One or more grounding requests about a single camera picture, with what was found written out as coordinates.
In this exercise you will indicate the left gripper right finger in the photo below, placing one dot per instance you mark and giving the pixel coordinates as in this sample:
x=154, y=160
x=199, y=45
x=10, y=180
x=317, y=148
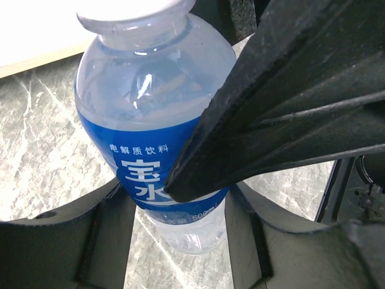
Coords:
x=271, y=247

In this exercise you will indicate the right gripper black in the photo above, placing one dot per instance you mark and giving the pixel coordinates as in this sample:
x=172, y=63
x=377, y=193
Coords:
x=234, y=19

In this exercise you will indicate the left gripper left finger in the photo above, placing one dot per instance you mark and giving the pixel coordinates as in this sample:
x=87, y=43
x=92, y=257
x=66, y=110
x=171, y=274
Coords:
x=82, y=244

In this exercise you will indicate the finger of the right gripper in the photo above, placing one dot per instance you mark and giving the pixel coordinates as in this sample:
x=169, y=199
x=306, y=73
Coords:
x=308, y=87

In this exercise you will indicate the water bottle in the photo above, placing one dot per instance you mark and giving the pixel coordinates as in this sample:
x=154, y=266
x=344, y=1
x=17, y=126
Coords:
x=140, y=89

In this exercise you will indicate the wooden two-tier shelf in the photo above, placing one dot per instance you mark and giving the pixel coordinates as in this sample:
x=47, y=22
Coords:
x=17, y=66

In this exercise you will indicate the black base beam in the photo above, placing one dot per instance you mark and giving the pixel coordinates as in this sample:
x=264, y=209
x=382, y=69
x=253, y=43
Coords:
x=354, y=190

